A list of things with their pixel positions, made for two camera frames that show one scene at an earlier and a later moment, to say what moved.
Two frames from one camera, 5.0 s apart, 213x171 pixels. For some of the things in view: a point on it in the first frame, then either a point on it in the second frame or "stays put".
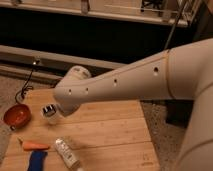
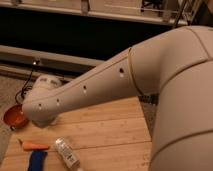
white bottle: (65, 153) stays put
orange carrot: (29, 145) stays put
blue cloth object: (37, 160) stays put
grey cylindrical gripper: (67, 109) → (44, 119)
